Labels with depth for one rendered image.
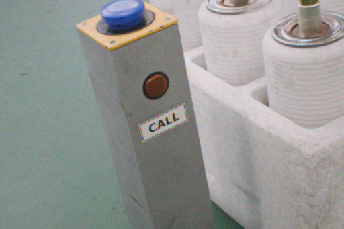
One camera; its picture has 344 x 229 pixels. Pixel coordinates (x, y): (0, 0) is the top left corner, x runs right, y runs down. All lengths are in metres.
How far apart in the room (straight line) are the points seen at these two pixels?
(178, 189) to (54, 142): 0.43
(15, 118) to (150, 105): 0.57
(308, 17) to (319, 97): 0.08
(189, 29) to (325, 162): 0.28
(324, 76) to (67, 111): 0.58
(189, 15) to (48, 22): 0.70
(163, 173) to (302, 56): 0.17
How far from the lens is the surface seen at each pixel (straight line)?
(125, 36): 0.59
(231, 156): 0.78
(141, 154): 0.64
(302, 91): 0.68
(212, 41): 0.77
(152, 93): 0.61
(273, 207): 0.75
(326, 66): 0.66
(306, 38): 0.68
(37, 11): 1.58
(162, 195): 0.68
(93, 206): 0.93
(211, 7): 0.77
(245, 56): 0.76
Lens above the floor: 0.56
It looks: 31 degrees down
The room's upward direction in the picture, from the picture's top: 12 degrees counter-clockwise
